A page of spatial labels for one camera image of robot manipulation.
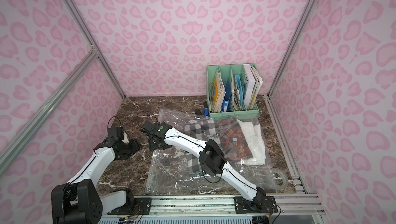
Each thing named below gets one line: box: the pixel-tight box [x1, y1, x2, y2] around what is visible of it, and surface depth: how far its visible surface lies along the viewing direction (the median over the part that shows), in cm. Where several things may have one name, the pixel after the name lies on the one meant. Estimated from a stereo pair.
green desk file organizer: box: [206, 63, 260, 119], surface depth 102 cm
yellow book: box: [211, 68, 227, 114], surface depth 97 cm
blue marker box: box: [203, 107, 210, 118], surface depth 108 cm
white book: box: [243, 64, 264, 110], surface depth 99 cm
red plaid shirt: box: [218, 117, 254, 163], surface depth 93 cm
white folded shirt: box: [236, 118, 267, 166], surface depth 92 cm
